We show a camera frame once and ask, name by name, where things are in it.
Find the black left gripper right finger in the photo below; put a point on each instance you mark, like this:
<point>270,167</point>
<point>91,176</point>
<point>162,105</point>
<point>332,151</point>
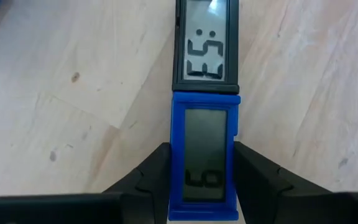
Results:
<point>291,205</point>

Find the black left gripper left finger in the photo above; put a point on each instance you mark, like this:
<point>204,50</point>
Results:
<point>89,208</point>

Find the blue digital clock grey screen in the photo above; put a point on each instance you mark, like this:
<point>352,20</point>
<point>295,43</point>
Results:
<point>204,149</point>

